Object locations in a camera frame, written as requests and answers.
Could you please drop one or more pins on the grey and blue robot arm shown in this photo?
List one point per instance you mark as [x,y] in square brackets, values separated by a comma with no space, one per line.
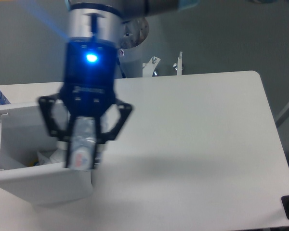
[102,20]

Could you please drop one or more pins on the white upright bracket with bolt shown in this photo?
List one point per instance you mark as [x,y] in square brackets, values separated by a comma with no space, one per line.
[178,66]

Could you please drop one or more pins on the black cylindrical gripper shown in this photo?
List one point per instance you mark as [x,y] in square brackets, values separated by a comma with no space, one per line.
[87,91]

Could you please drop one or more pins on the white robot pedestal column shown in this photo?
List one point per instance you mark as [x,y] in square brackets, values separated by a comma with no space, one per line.
[135,32]

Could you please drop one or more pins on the white paper bag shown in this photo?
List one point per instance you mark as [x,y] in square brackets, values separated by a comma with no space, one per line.
[51,157]

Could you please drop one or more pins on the crushed clear plastic bottle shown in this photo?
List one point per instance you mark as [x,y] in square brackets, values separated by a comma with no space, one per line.
[82,145]

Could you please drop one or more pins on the yellow packaging in trash can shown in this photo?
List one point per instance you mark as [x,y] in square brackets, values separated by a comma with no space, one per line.
[34,162]

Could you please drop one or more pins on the white plastic trash can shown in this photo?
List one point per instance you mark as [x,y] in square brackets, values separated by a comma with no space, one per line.
[22,134]

